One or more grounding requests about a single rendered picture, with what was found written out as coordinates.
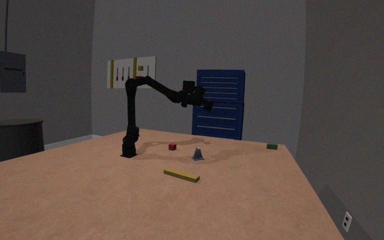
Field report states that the small red cube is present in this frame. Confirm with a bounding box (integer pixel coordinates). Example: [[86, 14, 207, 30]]
[[168, 143, 176, 151]]

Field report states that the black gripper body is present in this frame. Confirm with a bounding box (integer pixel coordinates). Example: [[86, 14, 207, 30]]
[[190, 92, 214, 111]]

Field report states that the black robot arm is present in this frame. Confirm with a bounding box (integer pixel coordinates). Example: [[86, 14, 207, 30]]
[[121, 76, 206, 159]]

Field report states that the olive yellow bar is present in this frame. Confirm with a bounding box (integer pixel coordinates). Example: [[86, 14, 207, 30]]
[[163, 167, 200, 183]]

